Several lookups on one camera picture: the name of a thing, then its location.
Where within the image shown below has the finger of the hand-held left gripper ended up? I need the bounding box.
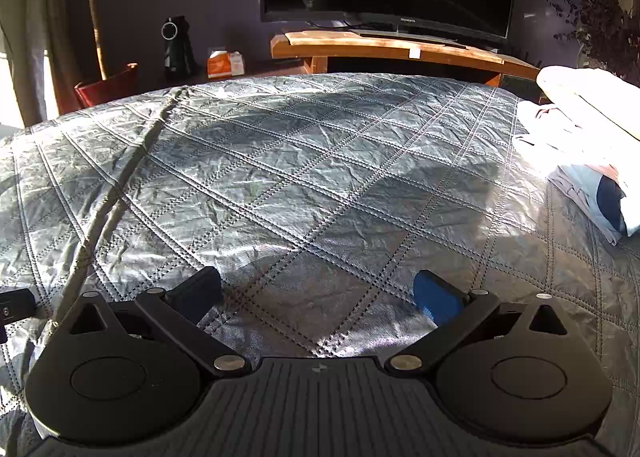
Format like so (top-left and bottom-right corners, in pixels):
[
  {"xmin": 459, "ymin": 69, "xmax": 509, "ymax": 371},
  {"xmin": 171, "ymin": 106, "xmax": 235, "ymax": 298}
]
[{"xmin": 0, "ymin": 288, "xmax": 37, "ymax": 324}]

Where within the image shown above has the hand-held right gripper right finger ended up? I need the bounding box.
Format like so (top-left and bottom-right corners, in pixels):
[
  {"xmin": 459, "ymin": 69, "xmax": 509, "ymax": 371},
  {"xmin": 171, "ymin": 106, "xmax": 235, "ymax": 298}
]
[{"xmin": 385, "ymin": 269, "xmax": 582, "ymax": 378}]

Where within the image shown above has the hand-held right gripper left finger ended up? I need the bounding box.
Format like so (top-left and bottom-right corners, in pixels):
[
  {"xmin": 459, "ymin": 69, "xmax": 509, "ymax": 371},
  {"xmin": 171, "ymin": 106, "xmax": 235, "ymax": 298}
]
[{"xmin": 64, "ymin": 266, "xmax": 251, "ymax": 378}]

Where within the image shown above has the grey quilted bedspread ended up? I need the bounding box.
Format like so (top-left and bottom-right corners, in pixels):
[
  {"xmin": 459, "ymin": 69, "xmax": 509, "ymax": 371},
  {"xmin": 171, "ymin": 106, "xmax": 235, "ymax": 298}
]
[{"xmin": 0, "ymin": 72, "xmax": 640, "ymax": 457}]

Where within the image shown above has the light blue garment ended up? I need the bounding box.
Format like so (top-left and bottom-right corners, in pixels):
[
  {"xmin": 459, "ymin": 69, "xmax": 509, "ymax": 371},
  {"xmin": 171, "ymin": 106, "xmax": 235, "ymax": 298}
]
[{"xmin": 547, "ymin": 164, "xmax": 640, "ymax": 245}]

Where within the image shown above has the pink garment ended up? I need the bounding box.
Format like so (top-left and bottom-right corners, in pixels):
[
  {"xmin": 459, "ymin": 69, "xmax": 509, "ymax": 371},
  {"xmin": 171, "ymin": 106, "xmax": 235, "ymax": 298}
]
[{"xmin": 514, "ymin": 102, "xmax": 621, "ymax": 178}]

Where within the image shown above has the orange tissue box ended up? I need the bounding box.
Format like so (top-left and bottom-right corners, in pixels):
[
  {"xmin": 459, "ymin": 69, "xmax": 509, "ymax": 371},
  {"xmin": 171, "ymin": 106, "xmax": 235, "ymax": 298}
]
[{"xmin": 206, "ymin": 50, "xmax": 246, "ymax": 78}]

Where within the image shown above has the black tabletop device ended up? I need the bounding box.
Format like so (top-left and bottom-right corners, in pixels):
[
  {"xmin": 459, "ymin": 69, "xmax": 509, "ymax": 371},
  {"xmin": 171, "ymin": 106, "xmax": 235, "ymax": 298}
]
[{"xmin": 161, "ymin": 16, "xmax": 197, "ymax": 75}]

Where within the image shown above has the pale folded garment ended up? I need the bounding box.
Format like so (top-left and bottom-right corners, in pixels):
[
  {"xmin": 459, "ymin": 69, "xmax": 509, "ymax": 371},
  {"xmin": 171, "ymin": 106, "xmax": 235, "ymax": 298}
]
[{"xmin": 536, "ymin": 65, "xmax": 640, "ymax": 142}]

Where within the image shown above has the wooden television riser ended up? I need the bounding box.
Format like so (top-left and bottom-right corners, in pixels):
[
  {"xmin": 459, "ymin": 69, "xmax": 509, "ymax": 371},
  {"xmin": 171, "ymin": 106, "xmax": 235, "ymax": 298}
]
[{"xmin": 270, "ymin": 29, "xmax": 543, "ymax": 88}]

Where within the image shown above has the grey curtain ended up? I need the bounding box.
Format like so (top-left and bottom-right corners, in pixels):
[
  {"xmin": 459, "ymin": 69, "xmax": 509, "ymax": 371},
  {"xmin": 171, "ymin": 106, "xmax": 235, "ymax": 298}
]
[{"xmin": 0, "ymin": 0, "xmax": 86, "ymax": 128}]

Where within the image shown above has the green potted tree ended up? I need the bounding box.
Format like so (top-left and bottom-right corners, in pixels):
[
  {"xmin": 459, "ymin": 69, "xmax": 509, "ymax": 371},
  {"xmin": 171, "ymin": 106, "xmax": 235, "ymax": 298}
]
[{"xmin": 22, "ymin": 0, "xmax": 146, "ymax": 80}]

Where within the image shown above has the dark dried plant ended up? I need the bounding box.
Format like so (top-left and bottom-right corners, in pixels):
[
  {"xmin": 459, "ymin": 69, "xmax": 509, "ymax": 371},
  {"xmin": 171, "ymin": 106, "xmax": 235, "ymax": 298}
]
[{"xmin": 547, "ymin": 0, "xmax": 640, "ymax": 82}]

